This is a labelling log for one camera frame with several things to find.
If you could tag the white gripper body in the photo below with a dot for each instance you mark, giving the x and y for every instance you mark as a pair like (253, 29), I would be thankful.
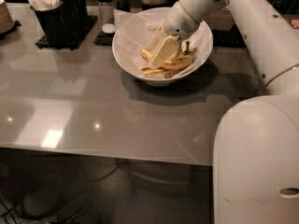
(177, 22)

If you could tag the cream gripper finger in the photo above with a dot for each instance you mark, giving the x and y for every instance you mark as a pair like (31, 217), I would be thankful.
(165, 50)
(157, 38)

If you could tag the yellow banana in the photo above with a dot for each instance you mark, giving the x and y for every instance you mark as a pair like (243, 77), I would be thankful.
(146, 54)
(157, 72)

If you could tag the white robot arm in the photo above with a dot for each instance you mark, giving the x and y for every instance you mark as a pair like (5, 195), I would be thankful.
(256, 145)

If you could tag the white bowl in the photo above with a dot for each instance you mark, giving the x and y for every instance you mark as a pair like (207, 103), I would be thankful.
(162, 78)

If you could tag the white paper liner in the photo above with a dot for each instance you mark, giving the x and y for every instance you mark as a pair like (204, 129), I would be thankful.
(137, 31)

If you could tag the white round lid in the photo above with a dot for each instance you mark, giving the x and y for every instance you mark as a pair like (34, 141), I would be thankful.
(108, 28)

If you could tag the small black mat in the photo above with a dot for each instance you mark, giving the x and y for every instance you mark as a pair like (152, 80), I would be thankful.
(103, 39)

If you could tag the glass shaker with black lid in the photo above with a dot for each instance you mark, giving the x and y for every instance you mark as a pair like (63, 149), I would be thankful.
(106, 11)

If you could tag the black rubber mat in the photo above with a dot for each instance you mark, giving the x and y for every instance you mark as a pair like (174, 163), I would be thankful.
(57, 39)

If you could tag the rear black cutlery holder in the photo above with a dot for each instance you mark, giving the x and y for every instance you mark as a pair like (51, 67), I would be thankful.
(77, 10)

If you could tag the black cutlery holder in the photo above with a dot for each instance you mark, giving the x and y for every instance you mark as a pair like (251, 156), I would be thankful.
(77, 10)
(57, 18)

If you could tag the front black cutlery holder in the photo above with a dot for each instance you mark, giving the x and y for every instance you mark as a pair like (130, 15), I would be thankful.
(57, 18)

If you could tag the brown paper cup stack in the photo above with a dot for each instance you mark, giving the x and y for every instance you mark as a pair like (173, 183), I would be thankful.
(6, 22)

